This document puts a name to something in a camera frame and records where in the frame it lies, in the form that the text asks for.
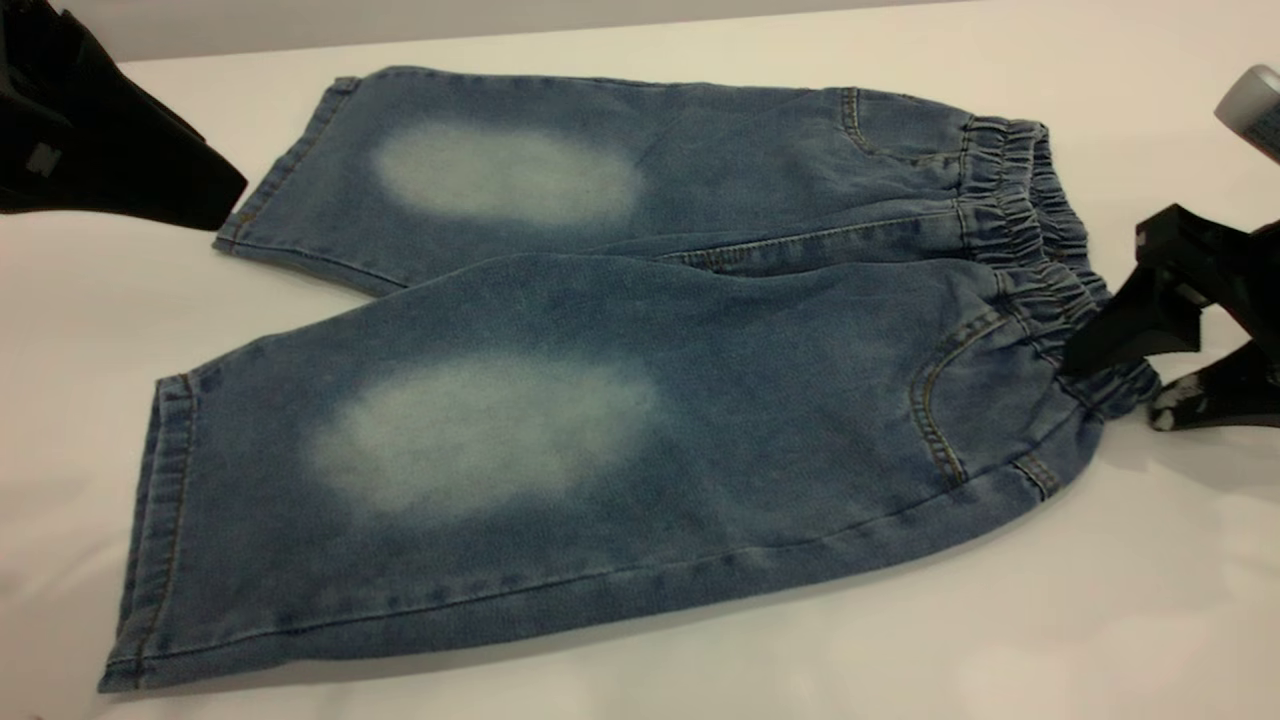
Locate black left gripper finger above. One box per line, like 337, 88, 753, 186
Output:
0, 12, 248, 229

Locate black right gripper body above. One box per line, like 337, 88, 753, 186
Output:
1135, 204, 1280, 346

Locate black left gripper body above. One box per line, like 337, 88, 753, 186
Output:
0, 0, 76, 111

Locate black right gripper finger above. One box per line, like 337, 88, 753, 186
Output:
1062, 262, 1201, 377
1150, 342, 1280, 432

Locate blue denim pants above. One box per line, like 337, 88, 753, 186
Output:
97, 65, 1163, 694

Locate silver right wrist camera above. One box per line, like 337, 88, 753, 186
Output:
1215, 65, 1280, 166

